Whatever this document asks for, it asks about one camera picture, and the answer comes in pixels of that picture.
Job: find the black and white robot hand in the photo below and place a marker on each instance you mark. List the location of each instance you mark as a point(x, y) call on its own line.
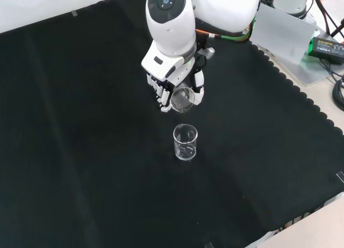
point(161, 67)

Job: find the small clear glass beaker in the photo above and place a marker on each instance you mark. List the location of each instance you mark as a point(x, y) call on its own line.
point(184, 101)

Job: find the wide clear glass beaker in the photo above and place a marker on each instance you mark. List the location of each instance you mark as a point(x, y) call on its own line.
point(185, 151)

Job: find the black bench cloth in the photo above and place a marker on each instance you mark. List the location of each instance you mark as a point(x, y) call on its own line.
point(80, 124)

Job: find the grey tape strip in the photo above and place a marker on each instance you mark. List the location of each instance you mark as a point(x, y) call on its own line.
point(209, 245)
point(74, 13)
point(340, 177)

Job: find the pale grey board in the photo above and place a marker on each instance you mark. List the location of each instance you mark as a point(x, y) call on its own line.
point(282, 30)

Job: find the black power adapter green label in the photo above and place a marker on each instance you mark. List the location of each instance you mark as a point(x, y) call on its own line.
point(326, 47)

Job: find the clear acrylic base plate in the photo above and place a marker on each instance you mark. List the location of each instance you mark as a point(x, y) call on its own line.
point(314, 73)

